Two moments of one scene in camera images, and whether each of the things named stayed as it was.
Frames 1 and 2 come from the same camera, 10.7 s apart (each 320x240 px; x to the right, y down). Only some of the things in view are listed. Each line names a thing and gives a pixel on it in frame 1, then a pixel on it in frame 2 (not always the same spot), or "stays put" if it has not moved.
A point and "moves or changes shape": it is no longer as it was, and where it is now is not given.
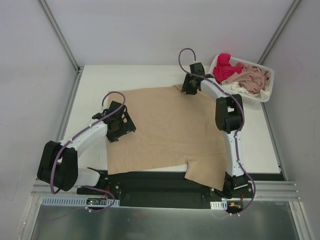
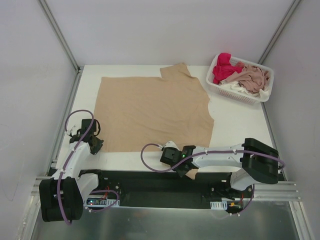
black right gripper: [188, 86] -> [184, 171]
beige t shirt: [172, 127] moves or changes shape
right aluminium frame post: [293, 6] stays put
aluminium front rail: [264, 190] stays put
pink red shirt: [224, 69] stays put
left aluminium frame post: [59, 34] stays put
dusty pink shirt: [252, 79] stays put
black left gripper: [124, 125] -> [96, 144]
